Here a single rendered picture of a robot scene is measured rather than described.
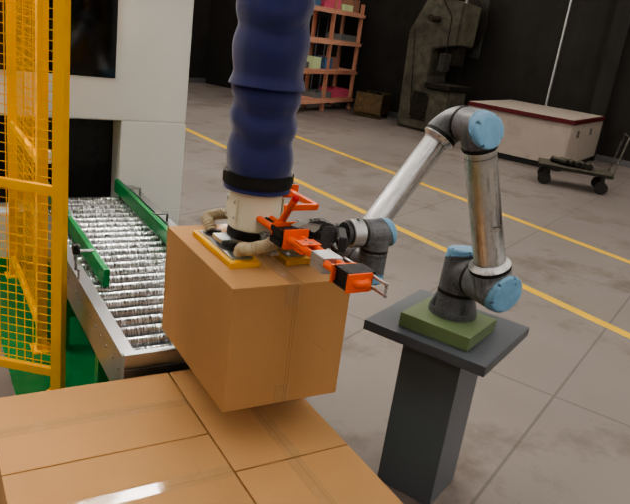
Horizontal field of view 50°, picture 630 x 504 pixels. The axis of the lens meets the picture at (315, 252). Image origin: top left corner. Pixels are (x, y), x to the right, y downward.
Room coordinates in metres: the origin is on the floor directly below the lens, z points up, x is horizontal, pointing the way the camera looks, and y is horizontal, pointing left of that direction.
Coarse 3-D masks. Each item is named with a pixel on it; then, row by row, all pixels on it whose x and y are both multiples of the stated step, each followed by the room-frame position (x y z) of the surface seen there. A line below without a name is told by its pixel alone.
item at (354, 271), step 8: (336, 264) 1.61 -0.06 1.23; (344, 264) 1.62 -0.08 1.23; (352, 264) 1.63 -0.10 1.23; (336, 272) 1.61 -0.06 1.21; (344, 272) 1.57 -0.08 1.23; (352, 272) 1.56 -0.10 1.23; (360, 272) 1.57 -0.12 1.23; (368, 272) 1.58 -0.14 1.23; (336, 280) 1.60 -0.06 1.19; (344, 280) 1.57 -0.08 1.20; (352, 280) 1.55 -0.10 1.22; (344, 288) 1.56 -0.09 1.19; (352, 288) 1.55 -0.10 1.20; (368, 288) 1.57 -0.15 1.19
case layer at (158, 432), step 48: (96, 384) 1.99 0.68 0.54; (144, 384) 2.03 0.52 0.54; (192, 384) 2.08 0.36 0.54; (0, 432) 1.66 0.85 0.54; (48, 432) 1.69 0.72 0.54; (96, 432) 1.72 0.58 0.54; (144, 432) 1.76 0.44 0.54; (192, 432) 1.79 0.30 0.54; (240, 432) 1.83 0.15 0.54; (288, 432) 1.87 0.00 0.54; (0, 480) 1.50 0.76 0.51; (48, 480) 1.49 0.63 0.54; (96, 480) 1.51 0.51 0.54; (144, 480) 1.54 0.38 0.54; (192, 480) 1.57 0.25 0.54; (240, 480) 1.60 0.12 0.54; (288, 480) 1.63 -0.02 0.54; (336, 480) 1.66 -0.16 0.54
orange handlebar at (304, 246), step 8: (296, 192) 2.41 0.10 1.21; (304, 200) 2.33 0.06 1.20; (312, 200) 2.32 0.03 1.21; (296, 208) 2.23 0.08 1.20; (304, 208) 2.24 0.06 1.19; (312, 208) 2.26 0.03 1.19; (272, 216) 2.04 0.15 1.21; (264, 224) 1.97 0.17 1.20; (288, 240) 1.84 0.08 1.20; (296, 240) 1.80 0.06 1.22; (304, 240) 1.81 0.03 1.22; (312, 240) 1.82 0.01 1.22; (296, 248) 1.80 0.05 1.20; (304, 248) 1.76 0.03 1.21; (312, 248) 1.80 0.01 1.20; (320, 248) 1.77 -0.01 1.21; (328, 264) 1.65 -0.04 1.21; (360, 280) 1.55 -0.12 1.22; (368, 280) 1.56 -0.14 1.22; (360, 288) 1.55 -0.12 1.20
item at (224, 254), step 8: (200, 232) 2.15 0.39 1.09; (208, 232) 2.15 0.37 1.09; (216, 232) 2.10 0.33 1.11; (200, 240) 2.10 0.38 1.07; (208, 240) 2.08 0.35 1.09; (216, 240) 2.07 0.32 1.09; (208, 248) 2.04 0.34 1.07; (216, 248) 2.01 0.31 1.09; (224, 248) 2.00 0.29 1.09; (232, 248) 1.98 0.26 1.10; (224, 256) 1.94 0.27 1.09; (232, 256) 1.94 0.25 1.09; (248, 256) 1.95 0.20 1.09; (232, 264) 1.89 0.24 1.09; (240, 264) 1.90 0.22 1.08; (248, 264) 1.91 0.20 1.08; (256, 264) 1.93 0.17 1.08
